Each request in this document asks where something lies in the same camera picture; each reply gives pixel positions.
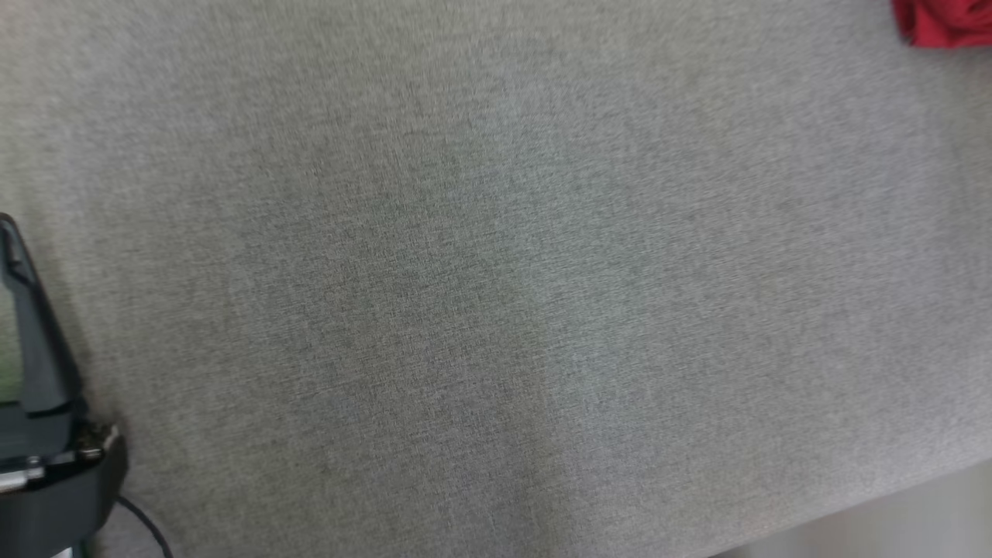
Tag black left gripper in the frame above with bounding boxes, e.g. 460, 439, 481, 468
0, 213, 129, 558

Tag red shorts with white trim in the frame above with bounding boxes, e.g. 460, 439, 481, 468
891, 0, 992, 49

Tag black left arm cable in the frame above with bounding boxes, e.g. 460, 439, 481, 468
116, 496, 174, 558

